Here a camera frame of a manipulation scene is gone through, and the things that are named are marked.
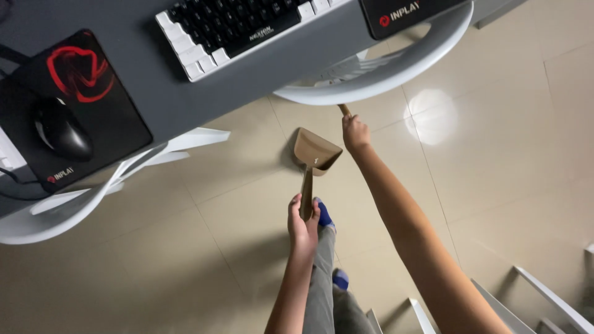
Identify person's right hand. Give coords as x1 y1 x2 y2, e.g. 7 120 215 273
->
342 114 372 154

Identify person's left hand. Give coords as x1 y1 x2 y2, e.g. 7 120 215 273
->
287 193 322 254

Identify brown plastic dustpan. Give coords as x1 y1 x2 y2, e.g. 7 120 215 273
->
293 127 344 222

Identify white plastic chair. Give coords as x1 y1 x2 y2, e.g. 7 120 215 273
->
366 241 594 334
272 0 474 107
0 127 232 246

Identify blue slipper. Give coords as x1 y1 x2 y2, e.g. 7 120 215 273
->
331 268 350 292
313 197 337 233

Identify black mouse pad white lettering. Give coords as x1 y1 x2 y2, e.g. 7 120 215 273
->
359 0 470 41

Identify white and black keyboard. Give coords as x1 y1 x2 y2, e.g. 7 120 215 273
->
155 0 354 83

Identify person's grey trousers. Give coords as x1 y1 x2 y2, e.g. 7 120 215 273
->
302 225 377 334

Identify black mouse pad red print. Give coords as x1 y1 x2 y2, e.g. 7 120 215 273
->
0 29 154 195

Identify black computer mouse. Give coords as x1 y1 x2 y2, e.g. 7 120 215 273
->
31 97 95 163

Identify white keyboard corner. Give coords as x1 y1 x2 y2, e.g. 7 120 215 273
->
0 127 28 172

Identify black cable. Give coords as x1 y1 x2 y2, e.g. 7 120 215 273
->
0 166 49 202
0 44 31 66

